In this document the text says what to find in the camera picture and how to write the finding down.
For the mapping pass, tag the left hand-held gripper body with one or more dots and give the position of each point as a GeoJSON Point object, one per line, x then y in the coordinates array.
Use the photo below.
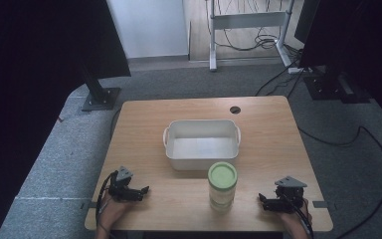
{"type": "Point", "coordinates": [123, 186]}

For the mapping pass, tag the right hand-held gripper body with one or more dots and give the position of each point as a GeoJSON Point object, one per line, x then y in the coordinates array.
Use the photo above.
{"type": "Point", "coordinates": [288, 195]}

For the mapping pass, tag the person's right hand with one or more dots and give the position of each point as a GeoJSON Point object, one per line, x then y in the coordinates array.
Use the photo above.
{"type": "Point", "coordinates": [293, 219]}

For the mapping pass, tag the clear jar with green lid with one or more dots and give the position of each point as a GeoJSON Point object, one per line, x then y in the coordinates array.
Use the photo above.
{"type": "Point", "coordinates": [222, 176]}

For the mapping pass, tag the white plastic bin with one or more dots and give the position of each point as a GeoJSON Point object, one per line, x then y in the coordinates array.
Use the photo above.
{"type": "Point", "coordinates": [201, 147]}

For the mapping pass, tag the white power strip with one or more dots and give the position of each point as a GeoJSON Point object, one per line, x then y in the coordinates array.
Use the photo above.
{"type": "Point", "coordinates": [295, 70]}

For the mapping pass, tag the black curtain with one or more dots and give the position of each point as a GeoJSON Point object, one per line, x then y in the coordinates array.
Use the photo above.
{"type": "Point", "coordinates": [30, 66]}
{"type": "Point", "coordinates": [371, 40]}

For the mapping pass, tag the dark monitor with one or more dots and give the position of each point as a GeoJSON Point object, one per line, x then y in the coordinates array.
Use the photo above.
{"type": "Point", "coordinates": [306, 20]}

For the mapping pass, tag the black stand with base plate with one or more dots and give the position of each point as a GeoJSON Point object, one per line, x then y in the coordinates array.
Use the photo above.
{"type": "Point", "coordinates": [96, 93]}

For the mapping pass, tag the black stand base with post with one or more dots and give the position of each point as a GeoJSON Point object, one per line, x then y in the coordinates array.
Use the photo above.
{"type": "Point", "coordinates": [331, 88]}

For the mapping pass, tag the white metal desk frame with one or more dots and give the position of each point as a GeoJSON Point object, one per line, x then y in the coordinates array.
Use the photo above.
{"type": "Point", "coordinates": [248, 20]}

